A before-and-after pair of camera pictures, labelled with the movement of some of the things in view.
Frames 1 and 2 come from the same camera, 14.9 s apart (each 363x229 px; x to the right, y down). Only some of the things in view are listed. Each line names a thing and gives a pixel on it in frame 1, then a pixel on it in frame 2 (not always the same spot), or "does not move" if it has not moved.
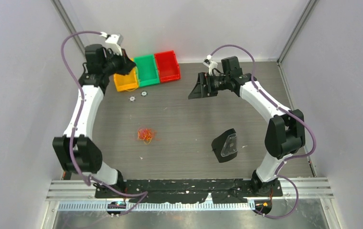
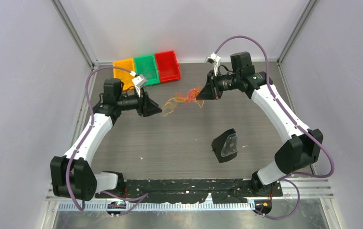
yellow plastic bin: (128, 82) does not move
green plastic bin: (146, 70) does not move
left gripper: (126, 64) -> (146, 106)
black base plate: (185, 191) does not move
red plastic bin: (168, 68) does not move
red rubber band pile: (145, 134) -> (190, 96)
